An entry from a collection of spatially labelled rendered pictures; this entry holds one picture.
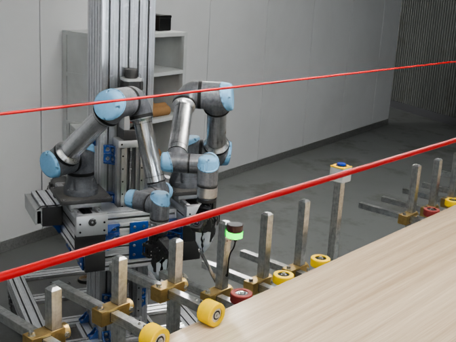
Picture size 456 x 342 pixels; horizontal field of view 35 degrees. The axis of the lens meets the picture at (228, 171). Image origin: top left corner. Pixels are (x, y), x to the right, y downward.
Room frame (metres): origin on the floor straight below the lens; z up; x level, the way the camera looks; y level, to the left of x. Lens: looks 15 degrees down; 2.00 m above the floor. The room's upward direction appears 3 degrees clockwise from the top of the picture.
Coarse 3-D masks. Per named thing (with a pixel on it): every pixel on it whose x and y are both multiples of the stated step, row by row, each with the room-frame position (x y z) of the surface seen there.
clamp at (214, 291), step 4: (228, 284) 2.53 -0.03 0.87; (212, 288) 2.48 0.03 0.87; (216, 288) 2.48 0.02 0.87; (228, 288) 2.49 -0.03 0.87; (232, 288) 2.52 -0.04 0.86; (200, 292) 2.45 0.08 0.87; (204, 292) 2.44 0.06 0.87; (212, 292) 2.45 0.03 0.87; (216, 292) 2.45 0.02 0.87; (220, 292) 2.46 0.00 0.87; (224, 292) 2.47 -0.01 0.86; (228, 292) 2.49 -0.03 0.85; (200, 296) 2.44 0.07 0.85; (204, 296) 2.43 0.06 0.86; (208, 296) 2.42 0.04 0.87; (212, 296) 2.42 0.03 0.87; (228, 296) 2.49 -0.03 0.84
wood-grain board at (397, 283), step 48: (384, 240) 3.03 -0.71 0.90; (432, 240) 3.07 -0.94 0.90; (288, 288) 2.45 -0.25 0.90; (336, 288) 2.48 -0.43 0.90; (384, 288) 2.50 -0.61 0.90; (432, 288) 2.53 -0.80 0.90; (192, 336) 2.05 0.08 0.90; (240, 336) 2.07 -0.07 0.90; (288, 336) 2.09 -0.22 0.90; (336, 336) 2.11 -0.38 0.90; (384, 336) 2.13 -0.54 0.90; (432, 336) 2.14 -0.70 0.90
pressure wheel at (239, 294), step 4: (236, 288) 2.41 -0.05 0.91; (240, 288) 2.41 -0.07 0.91; (244, 288) 2.42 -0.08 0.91; (232, 292) 2.38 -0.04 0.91; (236, 292) 2.38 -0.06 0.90; (240, 292) 2.38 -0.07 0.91; (244, 292) 2.39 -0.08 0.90; (248, 292) 2.38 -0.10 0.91; (232, 296) 2.36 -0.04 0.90; (236, 296) 2.35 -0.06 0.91; (240, 296) 2.35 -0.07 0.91; (244, 296) 2.35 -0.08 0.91; (248, 296) 2.36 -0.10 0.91; (232, 300) 2.36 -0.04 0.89; (236, 300) 2.35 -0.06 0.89; (240, 300) 2.34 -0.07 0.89; (244, 300) 2.35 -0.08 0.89
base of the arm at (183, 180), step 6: (174, 174) 3.22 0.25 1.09; (180, 174) 3.21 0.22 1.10; (186, 174) 3.20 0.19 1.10; (192, 174) 3.21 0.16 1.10; (174, 180) 3.21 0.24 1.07; (180, 180) 3.21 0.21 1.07; (186, 180) 3.19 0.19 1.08; (192, 180) 3.20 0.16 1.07; (174, 186) 3.20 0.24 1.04; (180, 186) 3.19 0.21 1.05; (186, 186) 3.19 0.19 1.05; (192, 186) 3.20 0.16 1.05
